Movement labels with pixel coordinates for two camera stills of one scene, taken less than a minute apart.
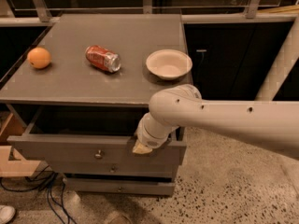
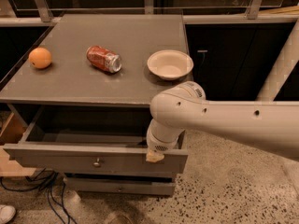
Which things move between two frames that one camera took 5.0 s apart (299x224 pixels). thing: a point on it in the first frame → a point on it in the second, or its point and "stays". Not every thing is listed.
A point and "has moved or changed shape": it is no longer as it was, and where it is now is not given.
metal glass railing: x=36 y=5 stays
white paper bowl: x=168 y=63 stays
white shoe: x=7 y=214 stays
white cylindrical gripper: x=149 y=139 → x=158 y=145
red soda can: x=103 y=58 stays
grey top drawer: x=82 y=133 has moved or changed shape
